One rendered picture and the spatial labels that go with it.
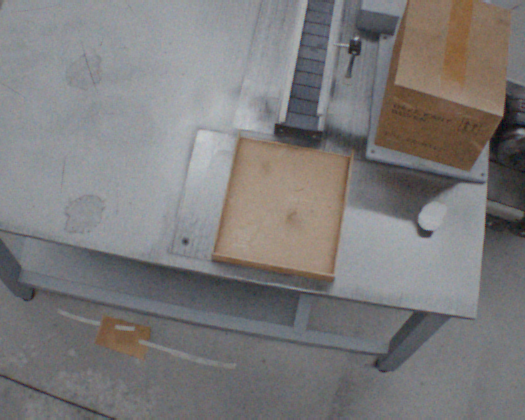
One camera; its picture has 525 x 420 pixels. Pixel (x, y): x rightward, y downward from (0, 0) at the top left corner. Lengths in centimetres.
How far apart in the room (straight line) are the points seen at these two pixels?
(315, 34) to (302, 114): 23
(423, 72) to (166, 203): 63
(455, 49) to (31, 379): 166
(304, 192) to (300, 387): 89
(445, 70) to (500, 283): 123
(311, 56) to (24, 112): 71
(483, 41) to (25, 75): 111
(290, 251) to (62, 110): 64
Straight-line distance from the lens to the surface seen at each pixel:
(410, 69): 159
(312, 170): 176
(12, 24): 207
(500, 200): 253
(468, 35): 169
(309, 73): 183
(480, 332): 262
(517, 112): 250
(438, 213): 175
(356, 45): 178
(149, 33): 196
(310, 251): 169
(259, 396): 245
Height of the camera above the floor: 241
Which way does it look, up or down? 67 degrees down
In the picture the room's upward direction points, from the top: 6 degrees clockwise
